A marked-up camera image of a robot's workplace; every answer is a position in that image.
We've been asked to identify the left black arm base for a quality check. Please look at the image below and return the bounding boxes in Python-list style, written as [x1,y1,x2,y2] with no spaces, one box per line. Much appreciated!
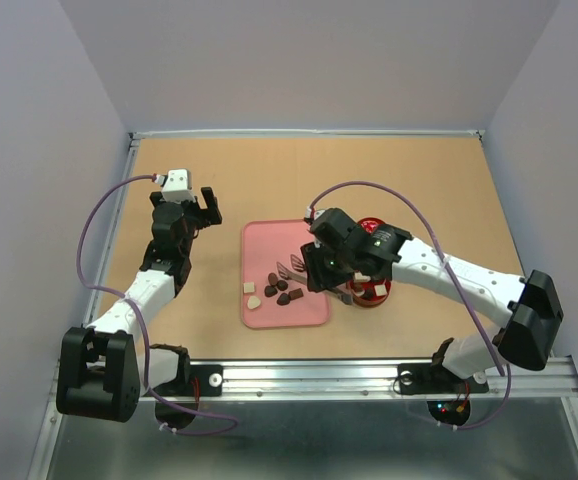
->
[149,344,224,411]

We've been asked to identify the red round tin lid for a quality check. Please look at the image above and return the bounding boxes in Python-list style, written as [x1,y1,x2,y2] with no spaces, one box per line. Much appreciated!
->
[358,217,384,234]

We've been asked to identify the metal tongs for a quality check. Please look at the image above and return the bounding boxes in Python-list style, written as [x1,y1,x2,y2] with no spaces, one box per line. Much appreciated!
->
[276,254,353,305]

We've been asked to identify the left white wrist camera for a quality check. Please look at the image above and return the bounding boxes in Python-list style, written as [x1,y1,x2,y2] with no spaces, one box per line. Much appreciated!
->
[154,169,195,203]

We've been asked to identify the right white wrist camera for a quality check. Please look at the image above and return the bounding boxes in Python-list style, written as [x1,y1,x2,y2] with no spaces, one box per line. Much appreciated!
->
[303,207,326,226]

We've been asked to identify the red round tin box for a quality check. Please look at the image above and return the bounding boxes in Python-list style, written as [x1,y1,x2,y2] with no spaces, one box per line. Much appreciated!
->
[346,280,391,308]

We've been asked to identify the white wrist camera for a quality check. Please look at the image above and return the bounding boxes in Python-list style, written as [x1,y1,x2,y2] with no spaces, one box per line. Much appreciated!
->
[303,207,326,226]
[154,169,195,203]

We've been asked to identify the aluminium table frame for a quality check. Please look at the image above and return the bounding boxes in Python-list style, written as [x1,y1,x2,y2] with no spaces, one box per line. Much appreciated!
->
[23,128,578,480]

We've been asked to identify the dark heart chocolate bottom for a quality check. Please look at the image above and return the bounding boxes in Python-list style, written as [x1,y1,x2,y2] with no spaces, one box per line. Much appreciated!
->
[276,293,291,306]

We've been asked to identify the dark heart chocolate left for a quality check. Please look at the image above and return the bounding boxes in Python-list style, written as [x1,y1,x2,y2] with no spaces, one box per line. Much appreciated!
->
[264,285,278,298]

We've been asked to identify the dark heart chocolate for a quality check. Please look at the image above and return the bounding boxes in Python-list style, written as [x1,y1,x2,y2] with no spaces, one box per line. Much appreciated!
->
[264,285,278,298]
[276,293,291,306]

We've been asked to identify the white heart chocolate bottom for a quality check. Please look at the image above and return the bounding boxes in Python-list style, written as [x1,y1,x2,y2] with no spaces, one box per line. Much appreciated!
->
[246,295,261,310]

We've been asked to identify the white oval chocolate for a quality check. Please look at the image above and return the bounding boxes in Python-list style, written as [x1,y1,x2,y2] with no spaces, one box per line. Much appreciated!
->
[374,285,387,297]

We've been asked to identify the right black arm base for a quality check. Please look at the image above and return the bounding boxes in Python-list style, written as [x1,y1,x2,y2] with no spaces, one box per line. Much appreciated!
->
[392,362,489,427]

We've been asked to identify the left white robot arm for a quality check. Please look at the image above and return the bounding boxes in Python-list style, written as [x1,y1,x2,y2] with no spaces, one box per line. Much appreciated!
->
[56,187,222,422]

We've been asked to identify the pink plastic tray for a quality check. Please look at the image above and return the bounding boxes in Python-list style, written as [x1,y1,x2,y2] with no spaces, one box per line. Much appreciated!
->
[241,220,330,329]

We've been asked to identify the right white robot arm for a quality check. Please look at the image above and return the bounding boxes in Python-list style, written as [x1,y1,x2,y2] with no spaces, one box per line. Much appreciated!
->
[301,208,564,390]

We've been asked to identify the aluminium front rail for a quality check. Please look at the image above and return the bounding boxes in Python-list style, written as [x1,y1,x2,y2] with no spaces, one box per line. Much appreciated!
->
[143,355,578,400]

